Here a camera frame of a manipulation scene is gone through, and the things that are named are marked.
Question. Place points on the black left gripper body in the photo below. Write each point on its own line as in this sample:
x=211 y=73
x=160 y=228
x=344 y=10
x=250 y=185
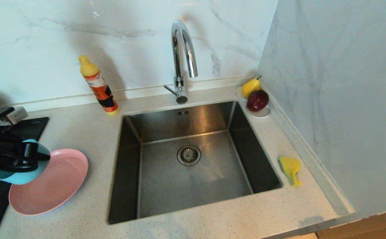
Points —
x=0 y=149

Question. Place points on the round metal drain strainer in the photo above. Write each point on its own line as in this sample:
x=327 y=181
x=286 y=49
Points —
x=189 y=155

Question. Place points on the teal plastic bowl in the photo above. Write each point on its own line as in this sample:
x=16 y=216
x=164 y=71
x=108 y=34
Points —
x=20 y=177

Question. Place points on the chrome gooseneck faucet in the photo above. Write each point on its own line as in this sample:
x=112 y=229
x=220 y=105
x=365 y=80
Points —
x=179 y=83

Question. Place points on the pink plastic plate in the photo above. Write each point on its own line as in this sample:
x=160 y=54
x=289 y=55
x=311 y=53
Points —
x=57 y=186

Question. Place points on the orange detergent bottle yellow cap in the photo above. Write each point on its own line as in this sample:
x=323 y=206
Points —
x=101 y=89

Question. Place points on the wooden cabinet panel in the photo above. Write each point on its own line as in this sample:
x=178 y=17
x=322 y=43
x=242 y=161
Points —
x=372 y=228

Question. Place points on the black glass cooktop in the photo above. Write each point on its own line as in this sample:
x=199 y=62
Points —
x=30 y=127

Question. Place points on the yellow pear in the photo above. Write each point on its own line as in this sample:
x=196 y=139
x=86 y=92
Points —
x=250 y=87

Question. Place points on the yellow fish-shaped sponge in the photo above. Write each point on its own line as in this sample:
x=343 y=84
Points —
x=289 y=166

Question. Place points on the stainless steel sink basin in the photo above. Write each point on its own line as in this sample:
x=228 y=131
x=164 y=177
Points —
x=166 y=186

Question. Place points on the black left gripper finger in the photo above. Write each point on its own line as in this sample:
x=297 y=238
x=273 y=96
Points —
x=42 y=156

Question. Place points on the dark red apple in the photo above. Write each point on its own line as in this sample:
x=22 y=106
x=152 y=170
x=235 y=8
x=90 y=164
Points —
x=257 y=100

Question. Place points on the small white dish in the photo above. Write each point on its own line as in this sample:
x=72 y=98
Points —
x=262 y=114

